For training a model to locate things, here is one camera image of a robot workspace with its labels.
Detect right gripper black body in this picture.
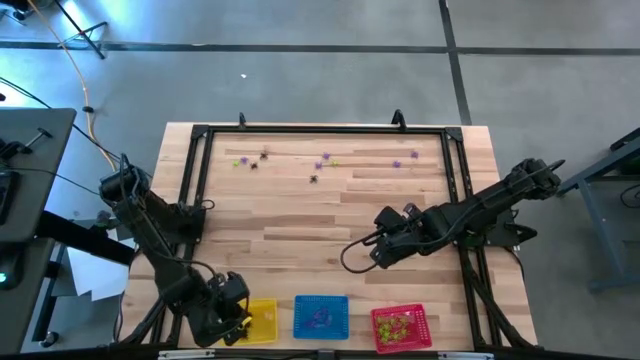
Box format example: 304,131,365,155
374,209,441,266

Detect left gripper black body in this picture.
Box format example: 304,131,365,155
188,292,251,349

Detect blue plastic slotted basket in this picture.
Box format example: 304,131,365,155
292,294,351,342

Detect yellow plastic slotted basket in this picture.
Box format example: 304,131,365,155
244,298,279,347

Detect red plastic slotted basket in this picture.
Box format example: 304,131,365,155
370,303,433,355

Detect white paper sheets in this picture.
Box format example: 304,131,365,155
49,227,132,302

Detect black desk support beam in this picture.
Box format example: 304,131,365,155
35,209,136,267

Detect grey desk top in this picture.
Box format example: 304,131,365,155
0,107,78,244

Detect black desk device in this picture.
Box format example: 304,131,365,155
0,169,20,226

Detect black desk clamp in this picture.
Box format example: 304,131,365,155
0,126,54,162

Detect black tripod stand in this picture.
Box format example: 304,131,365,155
52,0,109,60

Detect black equipment base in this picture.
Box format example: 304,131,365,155
0,0,54,22

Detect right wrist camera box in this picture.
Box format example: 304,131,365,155
374,204,410,230

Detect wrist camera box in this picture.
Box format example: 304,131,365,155
374,204,410,230
220,272,251,304

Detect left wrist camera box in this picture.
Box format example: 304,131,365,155
220,272,251,304

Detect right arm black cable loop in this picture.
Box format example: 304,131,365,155
340,230,384,275

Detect silver metal bracket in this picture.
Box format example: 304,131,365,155
436,351,495,360
157,349,217,360

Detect black aluminium rail frame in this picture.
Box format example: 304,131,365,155
112,122,540,351

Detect blue-grey metal cart frame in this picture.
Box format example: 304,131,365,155
549,127,640,294

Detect black floor cable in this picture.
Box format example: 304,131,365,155
0,165,104,197
0,75,124,164

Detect black cable on cart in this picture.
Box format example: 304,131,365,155
618,183,640,209

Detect orange extension cable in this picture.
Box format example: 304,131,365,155
27,0,121,171

